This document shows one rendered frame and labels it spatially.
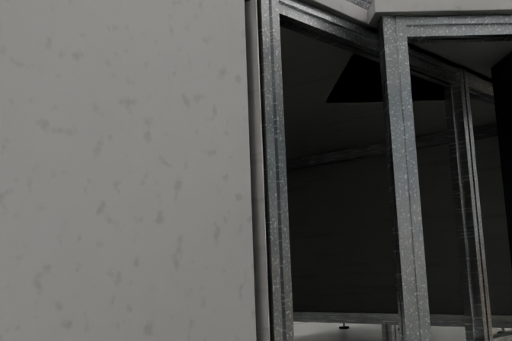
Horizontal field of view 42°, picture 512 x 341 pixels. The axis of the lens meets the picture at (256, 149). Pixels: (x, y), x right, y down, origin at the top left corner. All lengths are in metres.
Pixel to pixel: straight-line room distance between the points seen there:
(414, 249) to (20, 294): 0.72
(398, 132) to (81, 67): 0.64
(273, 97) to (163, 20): 0.24
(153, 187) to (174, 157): 0.06
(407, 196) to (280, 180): 0.29
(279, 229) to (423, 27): 0.52
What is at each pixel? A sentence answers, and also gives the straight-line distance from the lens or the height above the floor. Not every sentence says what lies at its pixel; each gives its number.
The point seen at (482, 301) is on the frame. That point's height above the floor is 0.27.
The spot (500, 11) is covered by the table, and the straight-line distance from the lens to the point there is 1.39.
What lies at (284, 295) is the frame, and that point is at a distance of 1.07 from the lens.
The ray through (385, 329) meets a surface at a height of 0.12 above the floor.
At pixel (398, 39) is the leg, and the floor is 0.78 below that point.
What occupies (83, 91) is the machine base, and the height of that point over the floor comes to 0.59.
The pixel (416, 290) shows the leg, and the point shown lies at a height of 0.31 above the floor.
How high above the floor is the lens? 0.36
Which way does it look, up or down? 10 degrees up
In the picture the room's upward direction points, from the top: 2 degrees counter-clockwise
